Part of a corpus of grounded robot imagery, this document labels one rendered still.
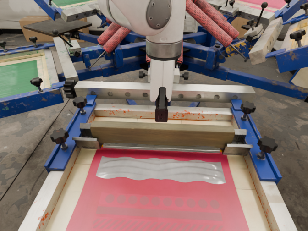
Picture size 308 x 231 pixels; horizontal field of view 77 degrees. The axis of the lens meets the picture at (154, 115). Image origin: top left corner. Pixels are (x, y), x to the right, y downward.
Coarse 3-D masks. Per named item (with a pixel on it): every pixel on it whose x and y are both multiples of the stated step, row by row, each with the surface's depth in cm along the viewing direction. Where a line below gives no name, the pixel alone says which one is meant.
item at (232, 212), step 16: (208, 160) 58; (224, 160) 58; (160, 192) 51; (176, 192) 51; (192, 192) 51; (208, 192) 51; (224, 192) 51; (224, 208) 47; (240, 208) 47; (224, 224) 45; (240, 224) 45
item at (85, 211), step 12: (96, 156) 60; (108, 156) 60; (120, 156) 60; (132, 156) 60; (144, 156) 60; (156, 156) 60; (96, 168) 56; (96, 180) 53; (108, 180) 53; (120, 180) 53; (132, 180) 53; (144, 180) 53; (156, 180) 53; (84, 192) 51; (96, 192) 51; (108, 192) 51; (120, 192) 51; (132, 192) 51; (144, 192) 51; (156, 192) 51; (84, 204) 48; (96, 204) 48; (72, 216) 46; (84, 216) 46; (72, 228) 44; (84, 228) 44
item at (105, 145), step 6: (108, 144) 58; (114, 144) 58; (120, 144) 58; (126, 144) 58; (132, 144) 58; (138, 144) 58; (144, 144) 58; (162, 150) 57; (168, 150) 57; (174, 150) 57; (180, 150) 57; (186, 150) 57; (192, 150) 57; (198, 150) 57; (204, 150) 56; (210, 150) 56; (216, 150) 56
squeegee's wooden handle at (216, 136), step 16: (96, 128) 55; (112, 128) 55; (128, 128) 54; (144, 128) 54; (160, 128) 54; (176, 128) 54; (192, 128) 54; (208, 128) 54; (224, 128) 54; (160, 144) 58; (176, 144) 57; (192, 144) 57; (208, 144) 57; (224, 144) 56
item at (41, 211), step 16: (96, 112) 73; (112, 112) 72; (128, 112) 72; (144, 112) 71; (176, 112) 71; (192, 112) 71; (208, 112) 71; (224, 112) 71; (48, 176) 50; (64, 176) 52; (256, 176) 51; (48, 192) 47; (272, 192) 47; (32, 208) 44; (48, 208) 45; (272, 208) 44; (32, 224) 41; (272, 224) 43; (288, 224) 41
